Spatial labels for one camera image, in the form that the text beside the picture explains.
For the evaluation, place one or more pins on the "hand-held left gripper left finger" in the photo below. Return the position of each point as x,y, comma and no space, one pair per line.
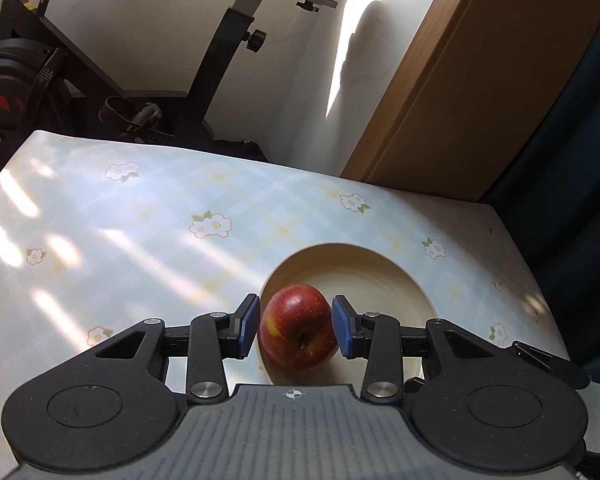
250,325

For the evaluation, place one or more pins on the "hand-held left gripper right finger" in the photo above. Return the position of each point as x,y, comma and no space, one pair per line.
341,327

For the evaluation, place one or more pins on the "red apple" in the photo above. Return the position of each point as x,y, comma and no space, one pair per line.
295,320

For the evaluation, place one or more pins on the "cream round plate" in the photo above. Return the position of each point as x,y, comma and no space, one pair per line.
360,280

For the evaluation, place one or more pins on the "black bag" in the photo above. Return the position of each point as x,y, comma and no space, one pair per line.
242,150

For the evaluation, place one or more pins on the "dark blue curtain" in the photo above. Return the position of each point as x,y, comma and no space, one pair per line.
570,185

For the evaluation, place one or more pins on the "brown wooden cabinet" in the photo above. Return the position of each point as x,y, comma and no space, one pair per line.
470,85

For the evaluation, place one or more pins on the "black exercise bike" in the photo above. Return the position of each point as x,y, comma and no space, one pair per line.
230,45

